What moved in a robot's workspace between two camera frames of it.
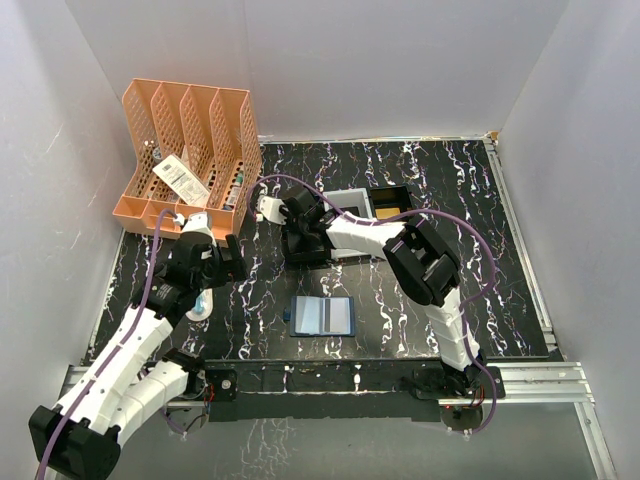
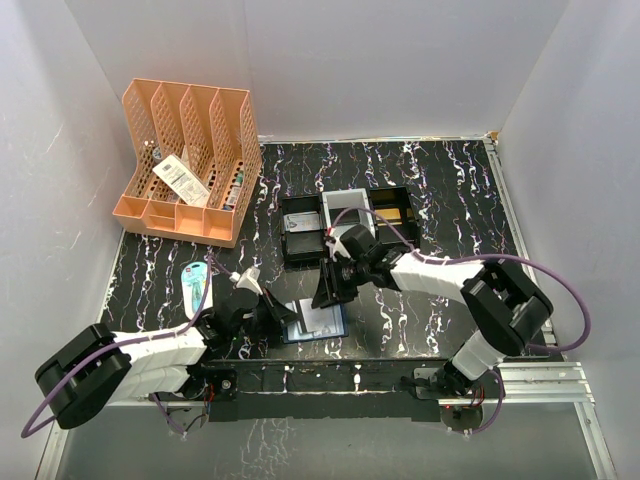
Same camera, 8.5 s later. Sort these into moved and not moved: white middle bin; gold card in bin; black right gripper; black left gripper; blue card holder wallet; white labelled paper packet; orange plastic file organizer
Moved: black right gripper; blue card holder wallet; black left gripper
Not moved: gold card in bin; orange plastic file organizer; white labelled paper packet; white middle bin
